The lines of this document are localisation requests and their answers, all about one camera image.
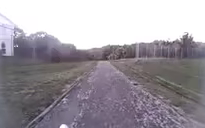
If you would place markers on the grass field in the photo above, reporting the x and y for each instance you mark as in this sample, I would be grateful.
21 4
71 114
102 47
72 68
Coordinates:
30 80

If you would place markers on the robot's own part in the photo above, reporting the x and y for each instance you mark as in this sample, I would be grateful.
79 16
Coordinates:
63 126

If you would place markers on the white building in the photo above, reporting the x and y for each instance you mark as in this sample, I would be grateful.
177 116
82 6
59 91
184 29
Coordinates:
0 33

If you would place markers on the grass verge with rail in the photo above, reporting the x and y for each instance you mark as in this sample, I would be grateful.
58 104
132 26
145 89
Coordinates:
176 76

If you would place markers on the row of trees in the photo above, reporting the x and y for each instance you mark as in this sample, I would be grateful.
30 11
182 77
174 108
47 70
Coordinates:
123 50

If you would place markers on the grey gravel path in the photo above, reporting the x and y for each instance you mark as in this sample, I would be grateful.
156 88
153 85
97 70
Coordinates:
105 96

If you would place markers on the fence with pale posts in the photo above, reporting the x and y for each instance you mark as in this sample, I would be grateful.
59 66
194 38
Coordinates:
166 51

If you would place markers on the concrete kerb strip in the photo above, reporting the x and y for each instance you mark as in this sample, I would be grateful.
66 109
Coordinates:
56 101

